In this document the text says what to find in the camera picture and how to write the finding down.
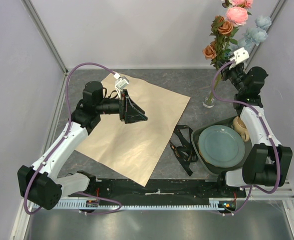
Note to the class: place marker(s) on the orange wrapping paper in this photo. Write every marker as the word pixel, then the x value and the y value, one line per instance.
pixel 133 150

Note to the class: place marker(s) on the pink peony flower stem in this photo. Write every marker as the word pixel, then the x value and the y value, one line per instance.
pixel 238 12

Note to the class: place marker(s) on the beige ceramic mug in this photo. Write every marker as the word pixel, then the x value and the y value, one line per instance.
pixel 239 126

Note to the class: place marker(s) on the cream white rose stem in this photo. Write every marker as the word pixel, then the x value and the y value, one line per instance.
pixel 226 3

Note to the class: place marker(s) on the grey slotted cable duct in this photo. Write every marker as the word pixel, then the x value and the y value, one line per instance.
pixel 85 204

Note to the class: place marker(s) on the right aluminium frame post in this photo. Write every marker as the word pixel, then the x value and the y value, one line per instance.
pixel 273 15

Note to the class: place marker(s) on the light blue flower stem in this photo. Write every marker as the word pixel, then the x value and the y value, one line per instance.
pixel 254 36

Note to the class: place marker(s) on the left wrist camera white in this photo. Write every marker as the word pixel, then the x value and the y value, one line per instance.
pixel 120 83

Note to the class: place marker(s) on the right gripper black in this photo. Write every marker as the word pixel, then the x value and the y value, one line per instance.
pixel 227 71

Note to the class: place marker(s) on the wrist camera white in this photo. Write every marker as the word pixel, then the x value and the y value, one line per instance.
pixel 239 56
pixel 120 83

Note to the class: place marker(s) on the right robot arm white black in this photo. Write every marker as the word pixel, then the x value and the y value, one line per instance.
pixel 268 162

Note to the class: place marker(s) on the blue-grey ceramic plate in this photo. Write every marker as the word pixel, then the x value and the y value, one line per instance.
pixel 221 146

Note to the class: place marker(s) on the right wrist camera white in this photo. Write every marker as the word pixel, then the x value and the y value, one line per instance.
pixel 239 56

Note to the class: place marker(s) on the orange rose flower stem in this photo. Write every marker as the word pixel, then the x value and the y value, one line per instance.
pixel 218 50

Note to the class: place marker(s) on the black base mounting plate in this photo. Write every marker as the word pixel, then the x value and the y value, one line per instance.
pixel 162 192

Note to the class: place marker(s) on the left aluminium frame post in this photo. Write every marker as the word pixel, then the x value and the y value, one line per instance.
pixel 45 34

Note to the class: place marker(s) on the aluminium frame post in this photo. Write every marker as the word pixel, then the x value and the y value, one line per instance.
pixel 45 34
pixel 273 15

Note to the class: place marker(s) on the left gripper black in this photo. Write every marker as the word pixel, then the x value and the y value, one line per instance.
pixel 129 111

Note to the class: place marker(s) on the black ribbon gold lettering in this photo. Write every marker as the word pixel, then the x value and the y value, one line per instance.
pixel 185 153

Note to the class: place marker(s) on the clear glass vase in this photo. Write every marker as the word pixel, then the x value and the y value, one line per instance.
pixel 208 102

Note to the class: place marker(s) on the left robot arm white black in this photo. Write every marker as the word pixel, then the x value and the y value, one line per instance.
pixel 40 183

